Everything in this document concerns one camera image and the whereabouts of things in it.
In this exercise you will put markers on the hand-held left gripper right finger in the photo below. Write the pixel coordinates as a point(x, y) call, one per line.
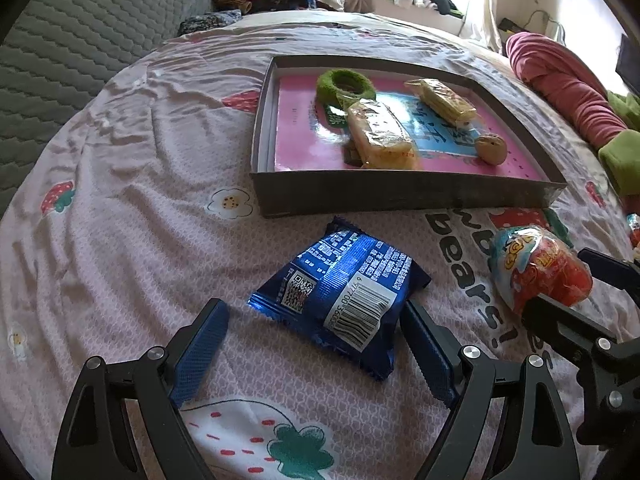
point(430, 350)

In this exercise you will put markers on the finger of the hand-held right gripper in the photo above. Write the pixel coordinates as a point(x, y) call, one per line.
point(570, 325)
point(612, 270)

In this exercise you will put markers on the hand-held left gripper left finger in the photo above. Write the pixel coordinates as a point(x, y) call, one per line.
point(200, 355)

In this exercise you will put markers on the red jelly packet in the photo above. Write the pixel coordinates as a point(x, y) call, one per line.
point(540, 270)

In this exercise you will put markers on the blue snack packet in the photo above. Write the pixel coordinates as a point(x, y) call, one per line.
point(345, 290)

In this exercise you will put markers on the shallow grey cardboard box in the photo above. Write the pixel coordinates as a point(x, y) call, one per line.
point(380, 195)

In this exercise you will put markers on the yellow snack packet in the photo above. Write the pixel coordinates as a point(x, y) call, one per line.
point(445, 102)
point(380, 135)

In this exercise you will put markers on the green fuzzy scrunchie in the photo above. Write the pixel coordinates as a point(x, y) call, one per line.
point(330, 82)

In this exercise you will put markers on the small colourful packet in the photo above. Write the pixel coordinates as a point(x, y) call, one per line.
point(634, 230)

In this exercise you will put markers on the green cloth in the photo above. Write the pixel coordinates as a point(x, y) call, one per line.
point(622, 155)

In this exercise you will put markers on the printed pink bedsheet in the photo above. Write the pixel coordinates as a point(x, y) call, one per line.
point(125, 210)

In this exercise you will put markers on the round brown cookie toy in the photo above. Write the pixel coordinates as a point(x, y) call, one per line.
point(491, 149)

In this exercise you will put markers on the pink blanket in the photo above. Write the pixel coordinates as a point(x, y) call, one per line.
point(560, 80)

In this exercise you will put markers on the dark monitor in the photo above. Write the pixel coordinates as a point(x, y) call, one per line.
point(630, 65)

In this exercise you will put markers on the black device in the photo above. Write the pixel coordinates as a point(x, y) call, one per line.
point(511, 25)

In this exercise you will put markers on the dark blue patterned cloth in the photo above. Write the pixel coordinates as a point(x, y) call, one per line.
point(210, 22)

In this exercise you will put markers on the grey quilted headboard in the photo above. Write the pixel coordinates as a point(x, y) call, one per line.
point(65, 25)

